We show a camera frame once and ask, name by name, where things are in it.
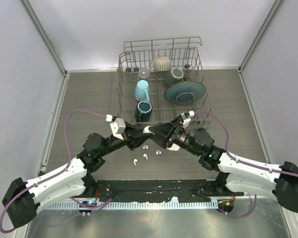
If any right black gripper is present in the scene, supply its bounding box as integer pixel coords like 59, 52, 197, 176
149, 116, 201, 157

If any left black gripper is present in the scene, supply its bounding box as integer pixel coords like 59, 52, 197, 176
99, 120, 152, 157

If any white square charging case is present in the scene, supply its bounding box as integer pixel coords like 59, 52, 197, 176
143, 126, 151, 133

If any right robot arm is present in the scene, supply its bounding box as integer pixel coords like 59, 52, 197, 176
143, 117, 298, 213

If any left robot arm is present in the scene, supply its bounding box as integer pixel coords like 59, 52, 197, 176
0, 122, 154, 233

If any white oval earbud case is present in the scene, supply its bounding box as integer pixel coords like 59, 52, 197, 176
167, 144, 180, 152

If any dark green mug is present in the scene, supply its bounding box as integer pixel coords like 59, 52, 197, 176
134, 101, 152, 122

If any teal ceramic plate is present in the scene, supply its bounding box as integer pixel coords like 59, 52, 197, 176
164, 81, 206, 105

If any light blue mug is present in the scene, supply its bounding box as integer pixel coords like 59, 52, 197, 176
135, 80, 150, 102

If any dark teal bowl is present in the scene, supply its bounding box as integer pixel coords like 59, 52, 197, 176
164, 67, 184, 87

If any clear glass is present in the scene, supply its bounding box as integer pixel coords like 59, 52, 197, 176
137, 68, 150, 80

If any striped ceramic cup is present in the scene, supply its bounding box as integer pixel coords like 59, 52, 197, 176
149, 57, 171, 72

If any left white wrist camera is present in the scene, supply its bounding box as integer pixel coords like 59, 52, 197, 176
105, 114, 126, 140

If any grey wire dish rack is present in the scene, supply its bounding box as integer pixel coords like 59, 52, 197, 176
116, 36, 212, 131

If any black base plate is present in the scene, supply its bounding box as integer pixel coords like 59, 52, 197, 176
88, 178, 245, 203

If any white cable duct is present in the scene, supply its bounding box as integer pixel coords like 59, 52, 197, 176
47, 198, 218, 210

